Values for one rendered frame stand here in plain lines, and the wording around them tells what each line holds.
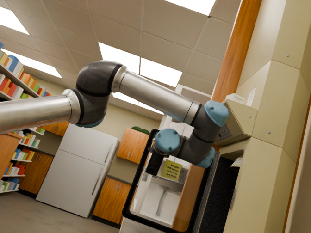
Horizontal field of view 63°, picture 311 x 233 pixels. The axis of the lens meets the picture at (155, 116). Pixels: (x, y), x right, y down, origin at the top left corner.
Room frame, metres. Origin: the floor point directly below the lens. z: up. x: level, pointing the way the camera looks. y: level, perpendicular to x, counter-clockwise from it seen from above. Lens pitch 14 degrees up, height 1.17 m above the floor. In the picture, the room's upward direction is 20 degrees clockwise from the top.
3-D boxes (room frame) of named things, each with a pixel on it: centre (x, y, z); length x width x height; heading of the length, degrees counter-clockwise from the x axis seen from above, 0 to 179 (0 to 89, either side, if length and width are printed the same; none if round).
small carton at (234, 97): (0.91, -0.27, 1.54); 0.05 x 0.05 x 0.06; 16
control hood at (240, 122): (0.97, -0.27, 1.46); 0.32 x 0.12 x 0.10; 0
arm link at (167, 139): (0.82, -0.06, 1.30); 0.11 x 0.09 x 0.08; 0
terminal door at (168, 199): (1.13, -0.15, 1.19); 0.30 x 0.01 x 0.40; 86
